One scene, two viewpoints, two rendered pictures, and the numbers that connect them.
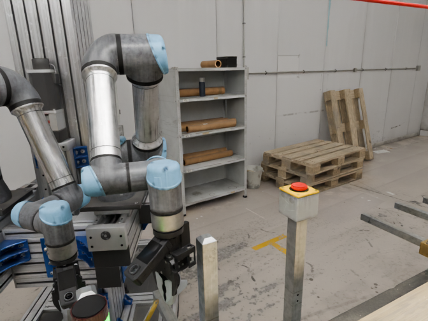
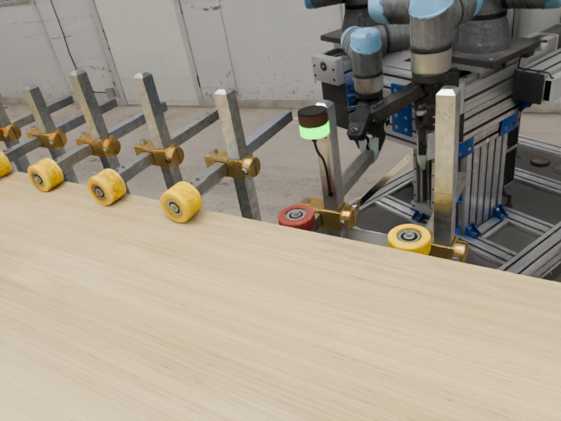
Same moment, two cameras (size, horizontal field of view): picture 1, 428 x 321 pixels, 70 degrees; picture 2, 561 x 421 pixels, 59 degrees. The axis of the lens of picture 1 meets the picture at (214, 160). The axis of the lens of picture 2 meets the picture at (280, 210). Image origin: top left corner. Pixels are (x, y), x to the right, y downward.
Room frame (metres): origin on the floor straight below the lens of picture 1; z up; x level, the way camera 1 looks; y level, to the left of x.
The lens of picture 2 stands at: (-0.07, -0.56, 1.48)
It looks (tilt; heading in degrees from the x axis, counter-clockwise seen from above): 32 degrees down; 63
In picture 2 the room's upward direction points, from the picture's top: 10 degrees counter-clockwise
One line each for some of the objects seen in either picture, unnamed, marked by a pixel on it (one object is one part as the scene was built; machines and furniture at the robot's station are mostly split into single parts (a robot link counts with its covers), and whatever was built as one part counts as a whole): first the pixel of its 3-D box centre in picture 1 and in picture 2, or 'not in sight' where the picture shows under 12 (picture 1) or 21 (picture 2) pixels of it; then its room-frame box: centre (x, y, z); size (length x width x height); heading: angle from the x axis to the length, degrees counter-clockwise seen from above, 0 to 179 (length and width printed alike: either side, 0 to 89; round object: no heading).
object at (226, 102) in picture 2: not in sight; (243, 180); (0.37, 0.47, 0.90); 0.04 x 0.04 x 0.48; 27
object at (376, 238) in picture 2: not in sight; (354, 244); (0.52, 0.23, 0.75); 0.26 x 0.01 x 0.10; 117
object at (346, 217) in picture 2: not in sight; (325, 214); (0.47, 0.26, 0.85); 0.14 x 0.06 x 0.05; 117
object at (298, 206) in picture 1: (298, 202); not in sight; (0.72, -0.21, 1.18); 0.07 x 0.07 x 0.08; 27
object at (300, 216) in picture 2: not in sight; (299, 233); (0.38, 0.23, 0.85); 0.08 x 0.08 x 0.11
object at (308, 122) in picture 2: (90, 311); (312, 116); (0.44, 0.22, 1.11); 0.06 x 0.06 x 0.02
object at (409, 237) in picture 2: not in sight; (409, 256); (0.49, 0.01, 0.85); 0.08 x 0.08 x 0.11
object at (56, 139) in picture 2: not in sight; (48, 138); (0.02, 1.15, 0.95); 0.14 x 0.06 x 0.05; 117
